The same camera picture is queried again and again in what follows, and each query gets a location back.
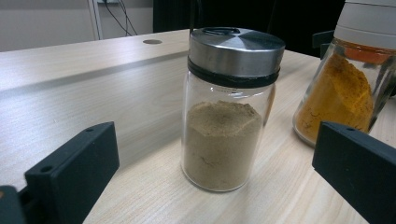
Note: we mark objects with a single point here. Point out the steel lid glass spice jar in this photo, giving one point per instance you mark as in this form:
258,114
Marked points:
221,149

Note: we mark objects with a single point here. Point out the round table grommet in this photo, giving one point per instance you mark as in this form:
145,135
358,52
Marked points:
152,41

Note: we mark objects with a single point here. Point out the white lid orange spice jar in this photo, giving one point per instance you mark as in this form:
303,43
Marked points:
339,93

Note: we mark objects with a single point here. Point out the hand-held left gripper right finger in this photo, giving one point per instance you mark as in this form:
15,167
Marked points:
358,168

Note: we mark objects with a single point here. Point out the black curtain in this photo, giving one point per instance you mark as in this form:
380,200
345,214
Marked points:
249,15

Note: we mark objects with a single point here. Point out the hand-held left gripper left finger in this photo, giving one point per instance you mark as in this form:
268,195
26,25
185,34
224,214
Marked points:
77,168

